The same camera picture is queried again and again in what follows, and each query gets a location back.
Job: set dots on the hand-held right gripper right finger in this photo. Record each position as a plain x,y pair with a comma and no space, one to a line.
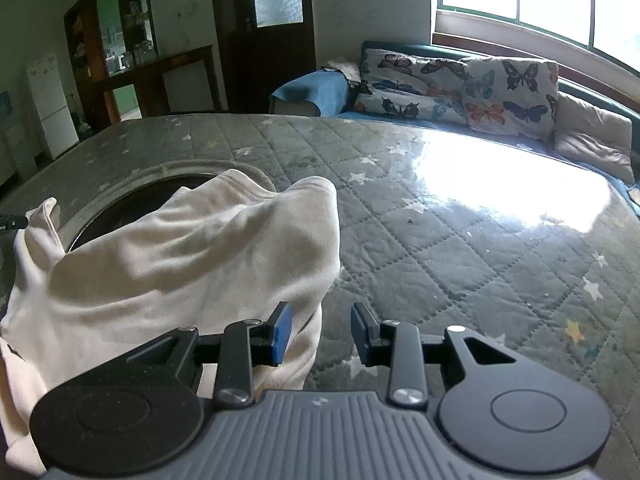
360,334

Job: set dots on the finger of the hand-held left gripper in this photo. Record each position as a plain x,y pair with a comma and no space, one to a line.
12,223

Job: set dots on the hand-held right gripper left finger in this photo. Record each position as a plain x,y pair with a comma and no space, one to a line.
281,336

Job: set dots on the cream fleece garment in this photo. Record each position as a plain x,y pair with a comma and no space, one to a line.
175,270

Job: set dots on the white refrigerator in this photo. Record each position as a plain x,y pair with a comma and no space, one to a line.
52,105

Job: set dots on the dark wooden shelf cabinet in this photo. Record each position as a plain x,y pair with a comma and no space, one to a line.
90,40

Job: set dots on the dark wooden counter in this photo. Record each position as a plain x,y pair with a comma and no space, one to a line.
150,72

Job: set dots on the blue towel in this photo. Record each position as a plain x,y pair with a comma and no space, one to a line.
310,92

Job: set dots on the long butterfly print pillow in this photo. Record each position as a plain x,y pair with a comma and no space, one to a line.
405,87

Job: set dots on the white crochet cloth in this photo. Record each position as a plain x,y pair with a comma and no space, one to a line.
342,71

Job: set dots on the dark wooden glass-panel door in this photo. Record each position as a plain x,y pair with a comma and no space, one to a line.
270,65

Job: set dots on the square butterfly print pillow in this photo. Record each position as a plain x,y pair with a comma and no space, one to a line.
510,95

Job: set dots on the beige cushion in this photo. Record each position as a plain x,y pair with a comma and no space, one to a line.
592,135

